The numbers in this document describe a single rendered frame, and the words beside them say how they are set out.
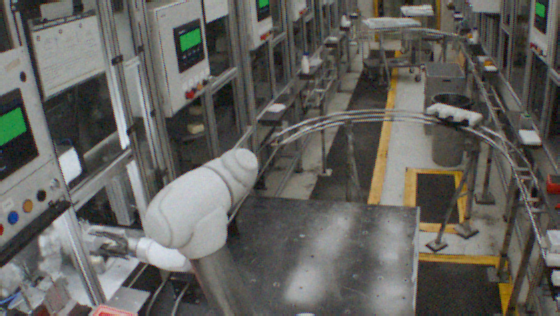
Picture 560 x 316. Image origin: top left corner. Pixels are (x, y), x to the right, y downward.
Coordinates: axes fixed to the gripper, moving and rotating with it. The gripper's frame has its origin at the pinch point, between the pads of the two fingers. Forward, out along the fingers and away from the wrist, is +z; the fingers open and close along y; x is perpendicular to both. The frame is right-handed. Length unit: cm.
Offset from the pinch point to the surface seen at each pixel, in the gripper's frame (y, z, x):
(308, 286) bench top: -30, -77, -30
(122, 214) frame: -5.8, 5.5, -24.8
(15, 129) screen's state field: 61, -12, 33
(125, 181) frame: 8.3, 4.1, -29.9
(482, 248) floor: -92, -176, -155
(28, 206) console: 40, -13, 36
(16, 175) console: 49, -11, 36
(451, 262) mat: -92, -152, -136
